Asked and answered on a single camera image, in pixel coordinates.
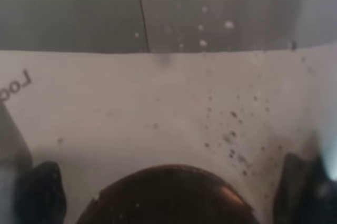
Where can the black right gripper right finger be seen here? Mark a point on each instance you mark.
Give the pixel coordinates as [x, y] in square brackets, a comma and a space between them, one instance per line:
[305, 193]

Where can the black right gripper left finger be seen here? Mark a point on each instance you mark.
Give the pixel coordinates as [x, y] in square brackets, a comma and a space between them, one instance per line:
[40, 196]

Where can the brown translucent water bottle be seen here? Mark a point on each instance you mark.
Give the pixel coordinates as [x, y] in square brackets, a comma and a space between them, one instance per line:
[166, 111]

